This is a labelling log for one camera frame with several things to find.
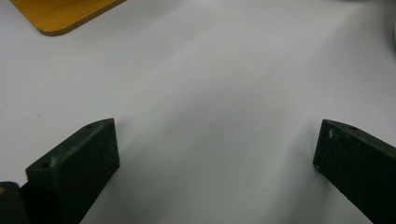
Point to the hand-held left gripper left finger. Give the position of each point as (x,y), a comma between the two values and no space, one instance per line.
(74,174)

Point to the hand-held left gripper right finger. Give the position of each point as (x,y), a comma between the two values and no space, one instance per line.
(358,168)

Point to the wooden coaster with cut-outs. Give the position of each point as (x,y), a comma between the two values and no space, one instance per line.
(62,14)

